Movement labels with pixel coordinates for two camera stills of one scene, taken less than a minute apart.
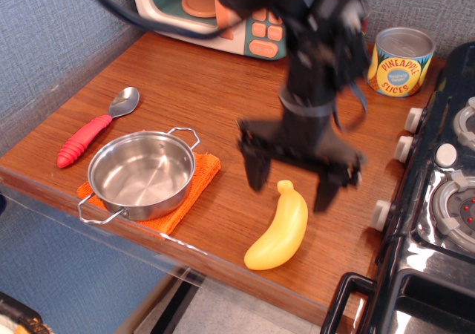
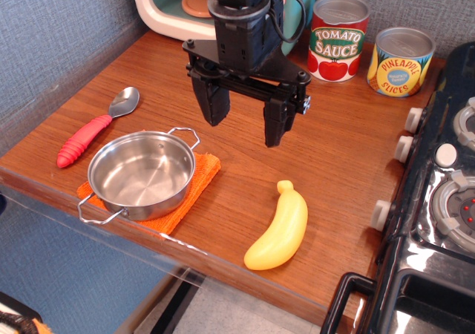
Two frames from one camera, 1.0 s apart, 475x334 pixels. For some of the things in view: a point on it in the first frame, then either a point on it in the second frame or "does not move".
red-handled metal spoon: x=122 y=102 does not move
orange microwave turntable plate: x=200 y=2 does not move
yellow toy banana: x=286 y=233 does not move
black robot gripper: x=309 y=141 -> x=249 y=55
